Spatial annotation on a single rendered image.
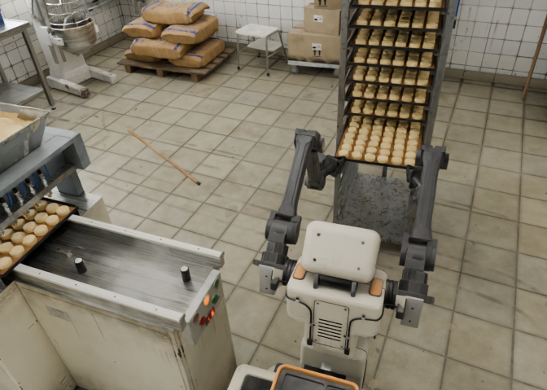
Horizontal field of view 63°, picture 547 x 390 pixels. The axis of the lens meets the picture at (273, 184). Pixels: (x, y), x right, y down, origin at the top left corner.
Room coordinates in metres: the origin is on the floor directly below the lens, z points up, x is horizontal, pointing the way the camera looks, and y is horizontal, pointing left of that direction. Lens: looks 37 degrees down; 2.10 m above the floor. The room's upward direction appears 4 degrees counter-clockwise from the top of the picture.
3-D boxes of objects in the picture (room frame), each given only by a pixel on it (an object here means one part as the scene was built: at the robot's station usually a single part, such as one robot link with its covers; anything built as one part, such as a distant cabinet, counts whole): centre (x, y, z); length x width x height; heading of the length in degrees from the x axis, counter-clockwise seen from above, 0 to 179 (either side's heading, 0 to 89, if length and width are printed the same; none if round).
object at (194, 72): (5.30, 1.06, 0.06); 1.20 x 0.80 x 0.11; 65
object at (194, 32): (5.17, 0.81, 0.47); 0.72 x 0.42 x 0.17; 158
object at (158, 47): (5.11, 1.16, 0.32); 0.72 x 0.42 x 0.17; 67
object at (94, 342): (1.18, 0.61, 0.45); 0.70 x 0.34 x 0.90; 67
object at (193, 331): (1.04, 0.28, 0.77); 0.24 x 0.04 x 0.14; 157
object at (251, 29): (5.09, 0.04, 0.23); 0.45 x 0.45 x 0.46; 55
